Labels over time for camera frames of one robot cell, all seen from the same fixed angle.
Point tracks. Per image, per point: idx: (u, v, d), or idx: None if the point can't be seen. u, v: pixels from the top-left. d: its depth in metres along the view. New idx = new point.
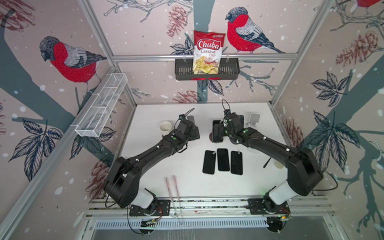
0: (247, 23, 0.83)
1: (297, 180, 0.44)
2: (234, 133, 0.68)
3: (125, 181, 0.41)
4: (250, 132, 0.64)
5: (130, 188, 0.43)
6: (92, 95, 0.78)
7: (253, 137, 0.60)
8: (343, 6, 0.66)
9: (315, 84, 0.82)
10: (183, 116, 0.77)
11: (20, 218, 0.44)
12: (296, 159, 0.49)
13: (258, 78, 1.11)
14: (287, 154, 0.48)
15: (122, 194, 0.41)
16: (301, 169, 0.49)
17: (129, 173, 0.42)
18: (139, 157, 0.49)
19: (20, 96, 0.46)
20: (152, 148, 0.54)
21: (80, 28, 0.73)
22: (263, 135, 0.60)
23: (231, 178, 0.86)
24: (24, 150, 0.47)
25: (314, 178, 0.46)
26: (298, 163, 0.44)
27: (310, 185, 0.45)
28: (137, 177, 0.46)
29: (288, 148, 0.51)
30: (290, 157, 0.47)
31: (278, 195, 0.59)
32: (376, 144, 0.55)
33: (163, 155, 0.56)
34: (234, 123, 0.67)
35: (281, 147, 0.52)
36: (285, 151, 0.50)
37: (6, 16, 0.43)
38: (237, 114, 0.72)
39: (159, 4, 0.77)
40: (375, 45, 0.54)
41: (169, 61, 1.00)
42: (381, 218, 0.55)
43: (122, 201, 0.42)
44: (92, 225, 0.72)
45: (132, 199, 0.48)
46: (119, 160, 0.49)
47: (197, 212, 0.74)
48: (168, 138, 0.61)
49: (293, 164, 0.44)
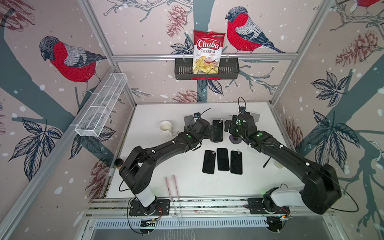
0: (247, 23, 0.83)
1: (314, 197, 0.40)
2: (246, 136, 0.64)
3: (141, 170, 0.43)
4: (265, 137, 0.60)
5: (144, 178, 0.45)
6: (92, 95, 0.78)
7: (269, 144, 0.56)
8: (343, 6, 0.66)
9: (315, 84, 0.82)
10: (199, 116, 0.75)
11: (21, 217, 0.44)
12: (316, 176, 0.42)
13: (258, 78, 1.11)
14: (306, 169, 0.45)
15: (136, 181, 0.43)
16: (322, 188, 0.45)
17: (145, 163, 0.44)
18: (155, 149, 0.51)
19: (20, 96, 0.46)
20: (168, 142, 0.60)
21: (80, 27, 0.73)
22: (279, 144, 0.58)
23: (231, 178, 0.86)
24: (24, 150, 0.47)
25: (332, 196, 0.43)
26: (319, 181, 0.46)
27: (327, 205, 0.42)
28: (152, 167, 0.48)
29: (308, 163, 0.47)
30: (310, 174, 0.43)
31: (280, 197, 0.59)
32: (376, 144, 0.55)
33: (176, 152, 0.56)
34: (248, 125, 0.62)
35: (301, 161, 0.47)
36: (305, 166, 0.46)
37: (6, 16, 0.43)
38: (251, 116, 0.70)
39: (159, 4, 0.77)
40: (375, 45, 0.54)
41: (169, 61, 1.00)
42: (381, 218, 0.55)
43: (135, 188, 0.44)
44: (93, 225, 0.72)
45: (145, 187, 0.48)
46: (137, 149, 0.48)
47: (197, 212, 0.74)
48: (183, 136, 0.63)
49: (314, 181, 0.41)
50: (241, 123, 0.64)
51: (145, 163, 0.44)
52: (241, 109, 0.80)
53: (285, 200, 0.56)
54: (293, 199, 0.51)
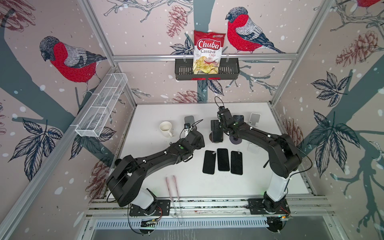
0: (247, 23, 0.83)
1: (276, 161, 0.49)
2: (225, 127, 0.75)
3: (129, 180, 0.42)
4: (240, 124, 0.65)
5: (132, 188, 0.43)
6: (92, 95, 0.78)
7: (242, 127, 0.67)
8: (343, 6, 0.66)
9: (316, 84, 0.81)
10: (188, 126, 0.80)
11: (20, 217, 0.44)
12: (275, 142, 0.54)
13: (258, 78, 1.11)
14: (267, 139, 0.54)
15: (123, 192, 0.42)
16: (279, 151, 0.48)
17: (135, 173, 0.43)
18: (146, 160, 0.49)
19: (20, 96, 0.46)
20: (160, 152, 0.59)
21: (80, 27, 0.73)
22: (249, 126, 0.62)
23: (231, 178, 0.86)
24: (24, 150, 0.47)
25: (292, 162, 0.51)
26: (277, 146, 0.55)
27: (289, 167, 0.50)
28: (142, 178, 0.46)
29: (269, 134, 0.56)
30: (270, 142, 0.53)
31: (272, 189, 0.60)
32: (376, 144, 0.55)
33: (167, 162, 0.55)
34: (225, 117, 0.74)
35: (263, 135, 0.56)
36: (267, 137, 0.56)
37: (6, 16, 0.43)
38: (228, 109, 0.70)
39: (159, 4, 0.77)
40: (375, 45, 0.54)
41: (169, 61, 1.00)
42: (381, 218, 0.55)
43: (122, 200, 0.42)
44: (93, 225, 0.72)
45: (133, 197, 0.46)
46: (127, 158, 0.46)
47: (197, 212, 0.74)
48: (173, 146, 0.62)
49: (272, 146, 0.50)
50: (220, 117, 0.76)
51: (135, 173, 0.43)
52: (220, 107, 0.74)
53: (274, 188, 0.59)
54: (274, 177, 0.52)
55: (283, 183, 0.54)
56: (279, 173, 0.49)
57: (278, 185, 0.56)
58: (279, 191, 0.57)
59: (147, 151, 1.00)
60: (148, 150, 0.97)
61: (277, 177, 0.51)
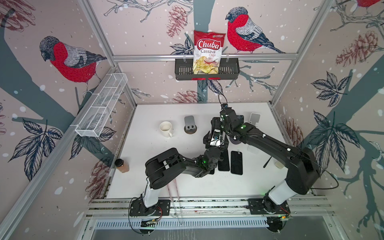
0: (247, 23, 0.83)
1: (296, 179, 0.43)
2: (230, 129, 0.65)
3: (172, 169, 0.48)
4: (248, 128, 0.62)
5: (169, 177, 0.47)
6: (92, 95, 0.78)
7: (253, 134, 0.58)
8: (343, 6, 0.66)
9: (316, 84, 0.81)
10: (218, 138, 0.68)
11: (20, 217, 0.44)
12: (297, 160, 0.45)
13: (258, 78, 1.11)
14: (287, 154, 0.47)
15: (160, 178, 0.47)
16: (302, 170, 0.48)
17: (178, 164, 0.49)
18: (186, 158, 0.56)
19: (19, 96, 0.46)
20: (191, 159, 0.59)
21: (80, 27, 0.73)
22: (262, 132, 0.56)
23: (231, 178, 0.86)
24: (24, 150, 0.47)
25: (312, 177, 0.46)
26: (300, 164, 0.50)
27: (309, 184, 0.45)
28: (180, 172, 0.48)
29: (289, 148, 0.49)
30: (292, 158, 0.46)
31: (275, 193, 0.59)
32: (376, 144, 0.55)
33: (193, 170, 0.60)
34: (230, 119, 0.64)
35: (282, 147, 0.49)
36: (286, 150, 0.49)
37: (6, 16, 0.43)
38: (232, 109, 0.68)
39: (158, 4, 0.77)
40: (375, 45, 0.54)
41: (169, 61, 1.00)
42: (381, 218, 0.55)
43: (156, 183, 0.46)
44: (93, 225, 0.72)
45: (163, 186, 0.50)
46: (173, 150, 0.53)
47: (198, 212, 0.74)
48: (199, 159, 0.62)
49: (295, 165, 0.44)
50: (223, 118, 0.65)
51: (178, 164, 0.49)
52: (222, 105, 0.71)
53: (282, 195, 0.56)
54: (283, 185, 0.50)
55: (292, 193, 0.47)
56: (298, 190, 0.45)
57: (286, 192, 0.52)
58: (285, 197, 0.55)
59: (147, 151, 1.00)
60: (148, 150, 0.98)
61: (287, 188, 0.48)
